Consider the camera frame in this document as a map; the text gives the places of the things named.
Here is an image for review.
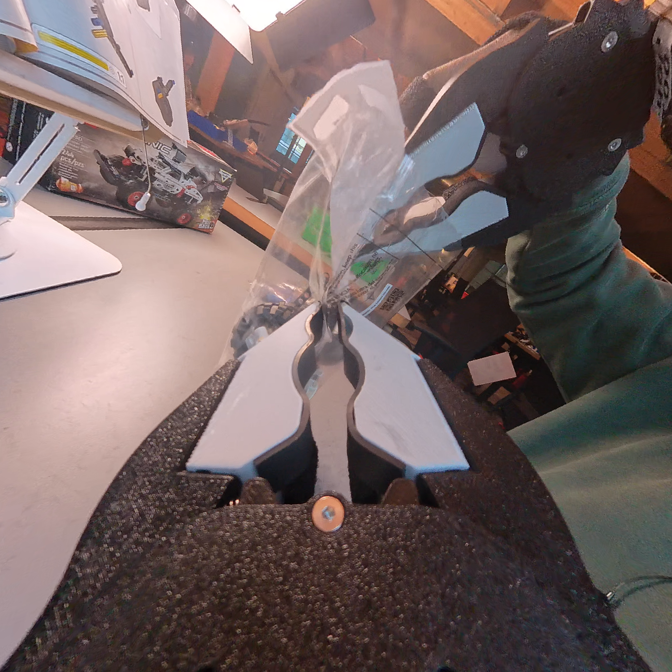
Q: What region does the bright light panel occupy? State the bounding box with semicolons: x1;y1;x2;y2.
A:
184;0;307;65

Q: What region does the window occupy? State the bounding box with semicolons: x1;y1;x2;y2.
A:
274;110;313;166

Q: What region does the white stand base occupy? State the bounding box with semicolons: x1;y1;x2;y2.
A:
0;110;125;301

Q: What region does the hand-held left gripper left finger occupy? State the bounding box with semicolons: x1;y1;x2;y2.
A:
186;305;335;501

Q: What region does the toy truck box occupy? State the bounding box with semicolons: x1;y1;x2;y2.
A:
42;123;238;235

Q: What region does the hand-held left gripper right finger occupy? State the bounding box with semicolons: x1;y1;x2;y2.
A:
338;305;471;501

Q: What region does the instruction booklet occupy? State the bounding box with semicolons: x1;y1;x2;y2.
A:
0;0;192;145

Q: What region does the green box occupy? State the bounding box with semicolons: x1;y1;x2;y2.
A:
303;204;391;286

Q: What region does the background wooden table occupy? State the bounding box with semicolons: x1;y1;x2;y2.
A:
219;183;318;271

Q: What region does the person's torso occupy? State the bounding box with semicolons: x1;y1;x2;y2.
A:
509;357;672;672

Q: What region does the black cord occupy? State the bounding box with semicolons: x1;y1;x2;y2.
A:
603;574;672;607

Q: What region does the large clear plastic bag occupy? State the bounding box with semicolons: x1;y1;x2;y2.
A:
224;60;496;364

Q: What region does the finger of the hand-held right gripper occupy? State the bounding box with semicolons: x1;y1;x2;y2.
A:
372;189;512;254
402;103;507;195

